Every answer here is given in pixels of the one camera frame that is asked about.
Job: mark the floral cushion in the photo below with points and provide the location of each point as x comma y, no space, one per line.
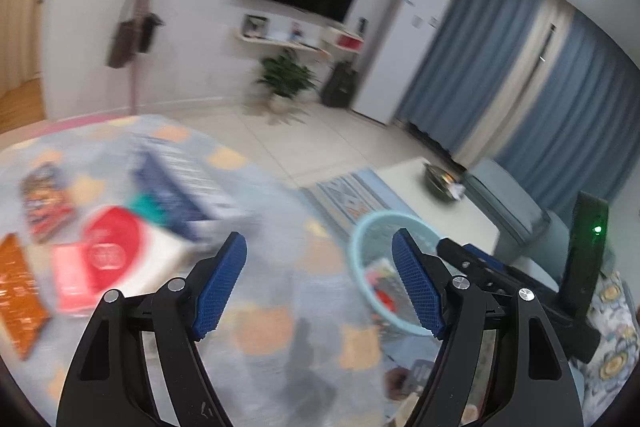
617,342

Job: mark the light blue plastic basket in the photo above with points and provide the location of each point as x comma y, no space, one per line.
361,252

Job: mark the blue and white box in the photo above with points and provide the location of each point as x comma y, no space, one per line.
185,182

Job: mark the printed table cloth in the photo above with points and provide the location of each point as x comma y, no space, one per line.
280,257

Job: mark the patterned blue rug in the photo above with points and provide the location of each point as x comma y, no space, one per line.
345,197

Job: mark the white wall shelf with frames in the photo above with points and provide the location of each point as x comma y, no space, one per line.
280,41

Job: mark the beige curtain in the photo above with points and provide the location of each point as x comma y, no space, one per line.
525,77

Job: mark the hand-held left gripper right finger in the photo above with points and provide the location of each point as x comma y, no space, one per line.
417,289

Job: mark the teal sofa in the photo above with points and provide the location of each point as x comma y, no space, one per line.
515,207

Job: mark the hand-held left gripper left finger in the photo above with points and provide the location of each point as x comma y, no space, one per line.
220,289

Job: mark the black speaker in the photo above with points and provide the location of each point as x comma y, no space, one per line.
339,86

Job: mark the green potted plant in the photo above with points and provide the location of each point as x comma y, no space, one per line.
285,74

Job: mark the colourful cartoon packet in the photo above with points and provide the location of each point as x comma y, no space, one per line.
45,202

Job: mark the dark packet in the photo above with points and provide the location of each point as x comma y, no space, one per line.
407,379

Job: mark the teal packet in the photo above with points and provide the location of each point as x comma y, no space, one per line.
147,208

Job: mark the blue curtain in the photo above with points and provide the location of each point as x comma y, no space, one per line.
475,47
585,117

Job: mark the red round-print white packet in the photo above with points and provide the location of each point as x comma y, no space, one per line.
125,247

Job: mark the orange packet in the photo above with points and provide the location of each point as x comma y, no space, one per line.
20,297

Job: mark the red box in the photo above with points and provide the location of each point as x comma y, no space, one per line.
350,42

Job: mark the wooden door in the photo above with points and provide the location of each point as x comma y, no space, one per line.
20,42

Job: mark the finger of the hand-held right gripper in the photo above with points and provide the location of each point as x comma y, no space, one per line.
492,267

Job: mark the white coffee table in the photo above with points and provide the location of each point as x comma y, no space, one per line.
400,187

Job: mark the brown hanging bag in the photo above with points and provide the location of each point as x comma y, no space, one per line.
125,39

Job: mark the metal bowl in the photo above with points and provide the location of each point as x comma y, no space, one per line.
440,182

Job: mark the white refrigerator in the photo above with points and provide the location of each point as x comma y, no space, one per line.
400,57

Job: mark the pink coat rack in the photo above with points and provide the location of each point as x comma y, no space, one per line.
136,77

